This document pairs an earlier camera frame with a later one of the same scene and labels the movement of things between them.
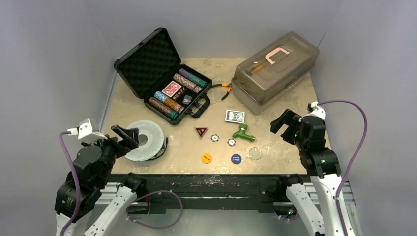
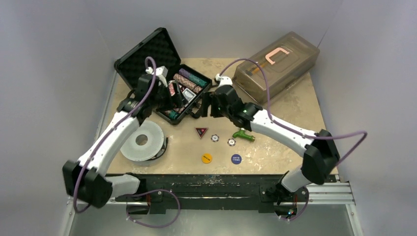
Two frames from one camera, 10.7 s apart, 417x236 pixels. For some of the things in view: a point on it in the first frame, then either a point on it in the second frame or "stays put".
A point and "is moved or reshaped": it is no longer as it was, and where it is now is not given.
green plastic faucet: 242,133 stays put
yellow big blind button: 206,158 stays put
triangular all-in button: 200,131 stays put
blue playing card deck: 235,116 is moved or reshaped
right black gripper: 293,127 → 211,103
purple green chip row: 192,77 stays put
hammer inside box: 255,69 stays put
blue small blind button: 236,159 stays put
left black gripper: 130,139 → 172,101
